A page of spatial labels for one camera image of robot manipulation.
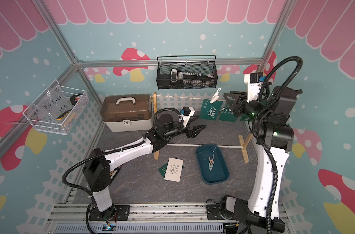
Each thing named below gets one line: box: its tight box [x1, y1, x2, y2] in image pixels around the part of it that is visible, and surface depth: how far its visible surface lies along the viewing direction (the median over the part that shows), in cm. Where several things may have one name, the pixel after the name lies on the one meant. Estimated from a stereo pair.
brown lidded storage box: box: [99, 94, 154, 133], surface depth 100 cm
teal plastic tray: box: [196, 144, 229, 185], surface depth 92 cm
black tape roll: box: [70, 94, 82, 106], surface depth 82 cm
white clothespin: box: [210, 87, 222, 104], surface depth 66 cm
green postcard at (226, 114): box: [218, 100, 238, 123], surface depth 73 cm
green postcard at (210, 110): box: [199, 98, 224, 121], surface depth 71 cm
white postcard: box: [164, 157, 184, 183], surface depth 91 cm
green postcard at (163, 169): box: [157, 156, 185, 181], surface depth 91 cm
